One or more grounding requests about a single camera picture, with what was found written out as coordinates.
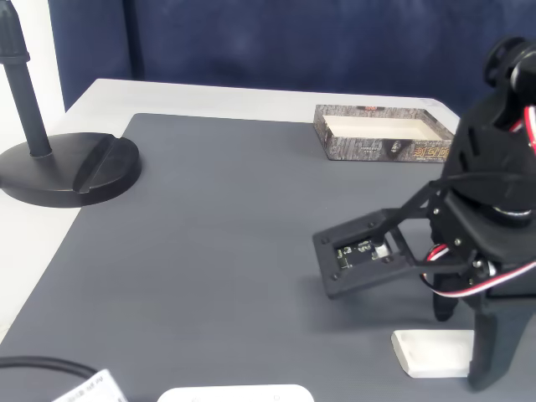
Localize white rectangular block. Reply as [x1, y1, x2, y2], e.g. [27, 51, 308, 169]
[391, 329, 477, 380]

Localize dark printed cardboard box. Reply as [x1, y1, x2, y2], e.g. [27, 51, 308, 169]
[313, 104, 457, 163]

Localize white flat device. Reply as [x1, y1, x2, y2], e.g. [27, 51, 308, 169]
[157, 384, 315, 402]

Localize gray desk mat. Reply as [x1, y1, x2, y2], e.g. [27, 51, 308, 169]
[0, 111, 536, 402]

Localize dark blue fabric backdrop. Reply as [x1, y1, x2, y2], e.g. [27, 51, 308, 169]
[47, 0, 536, 126]

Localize white printed label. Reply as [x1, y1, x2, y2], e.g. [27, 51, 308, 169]
[49, 368, 129, 402]

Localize black round stand base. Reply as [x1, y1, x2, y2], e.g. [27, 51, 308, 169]
[0, 0, 143, 209]

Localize red white black servo wires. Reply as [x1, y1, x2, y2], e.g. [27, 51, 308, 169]
[418, 245, 536, 302]

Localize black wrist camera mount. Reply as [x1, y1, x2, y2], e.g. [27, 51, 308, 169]
[312, 179, 477, 301]

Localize black cable with label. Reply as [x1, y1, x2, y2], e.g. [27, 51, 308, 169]
[0, 355, 100, 378]

